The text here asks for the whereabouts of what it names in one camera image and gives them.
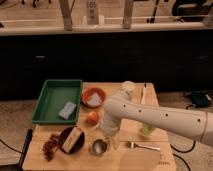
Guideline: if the orange fruit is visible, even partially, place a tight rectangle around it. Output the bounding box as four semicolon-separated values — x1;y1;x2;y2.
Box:
87;111;100;125

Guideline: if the black round plate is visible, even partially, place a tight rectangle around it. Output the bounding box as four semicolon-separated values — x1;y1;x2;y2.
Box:
58;127;85;154

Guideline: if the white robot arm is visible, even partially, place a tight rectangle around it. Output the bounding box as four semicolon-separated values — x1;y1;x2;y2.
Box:
101;90;213;147

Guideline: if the green cup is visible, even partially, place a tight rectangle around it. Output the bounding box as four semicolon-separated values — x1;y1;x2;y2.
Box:
141;124;155;136

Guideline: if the clear plastic cup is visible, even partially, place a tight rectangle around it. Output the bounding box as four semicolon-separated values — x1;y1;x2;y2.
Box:
122;81;135;98

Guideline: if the metal cup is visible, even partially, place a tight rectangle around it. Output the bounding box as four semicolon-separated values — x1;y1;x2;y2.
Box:
91;139;109;156

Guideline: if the white plastic knife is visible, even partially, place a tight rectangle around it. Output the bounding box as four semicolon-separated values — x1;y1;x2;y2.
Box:
141;83;147;104

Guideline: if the silver fork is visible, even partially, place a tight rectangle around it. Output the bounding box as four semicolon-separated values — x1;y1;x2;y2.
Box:
126;141;160;151

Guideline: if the blue white sponge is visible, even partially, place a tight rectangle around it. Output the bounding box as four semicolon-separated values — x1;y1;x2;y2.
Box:
59;102;76;120

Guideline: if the green plastic tray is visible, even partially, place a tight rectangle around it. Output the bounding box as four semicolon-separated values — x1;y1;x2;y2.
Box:
32;79;83;125

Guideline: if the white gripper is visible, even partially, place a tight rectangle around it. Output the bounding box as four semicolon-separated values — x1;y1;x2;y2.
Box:
100;113;121;137

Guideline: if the black clamp bar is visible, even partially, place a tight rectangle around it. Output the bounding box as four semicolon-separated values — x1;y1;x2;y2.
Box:
17;128;33;171

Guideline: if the blue black device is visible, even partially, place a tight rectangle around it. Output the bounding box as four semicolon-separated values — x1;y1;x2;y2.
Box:
190;92;212;108

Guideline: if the wooden block box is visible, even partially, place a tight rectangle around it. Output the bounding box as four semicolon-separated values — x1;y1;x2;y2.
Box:
62;127;83;154

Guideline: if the red grapes bunch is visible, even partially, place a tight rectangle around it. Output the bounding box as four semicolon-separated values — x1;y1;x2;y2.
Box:
42;134;59;161

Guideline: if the white cloth in bowl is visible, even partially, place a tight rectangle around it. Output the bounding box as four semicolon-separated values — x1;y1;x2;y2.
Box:
87;93;102;107

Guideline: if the orange bowl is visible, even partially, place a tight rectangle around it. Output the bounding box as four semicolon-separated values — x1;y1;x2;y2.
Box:
82;87;106;108

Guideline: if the wooden table board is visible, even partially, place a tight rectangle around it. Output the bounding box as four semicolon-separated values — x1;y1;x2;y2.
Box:
21;81;178;171

